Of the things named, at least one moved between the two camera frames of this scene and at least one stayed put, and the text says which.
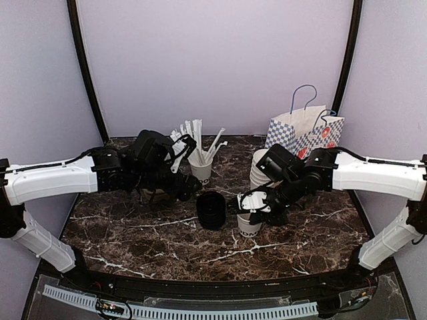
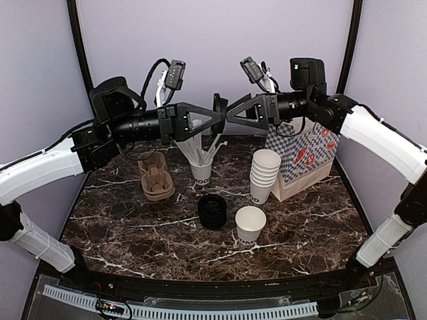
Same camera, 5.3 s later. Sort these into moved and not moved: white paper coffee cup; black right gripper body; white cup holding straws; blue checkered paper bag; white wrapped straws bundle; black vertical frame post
Moved: white paper coffee cup; black right gripper body
Not moved: blue checkered paper bag; black vertical frame post; white cup holding straws; white wrapped straws bundle
